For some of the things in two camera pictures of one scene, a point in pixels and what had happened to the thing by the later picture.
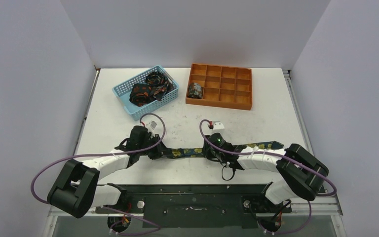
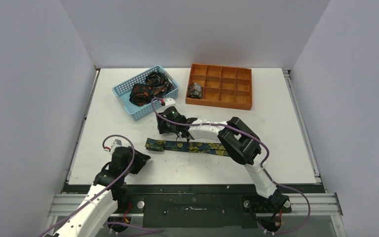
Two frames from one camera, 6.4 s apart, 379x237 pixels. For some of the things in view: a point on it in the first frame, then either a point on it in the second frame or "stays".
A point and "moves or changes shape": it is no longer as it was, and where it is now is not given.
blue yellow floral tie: (200, 152) moves or changes shape
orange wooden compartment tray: (227, 87) stays
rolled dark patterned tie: (195, 90) stays
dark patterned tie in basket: (159, 84) stays
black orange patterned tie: (141, 94) stays
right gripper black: (209, 152) → (166, 126)
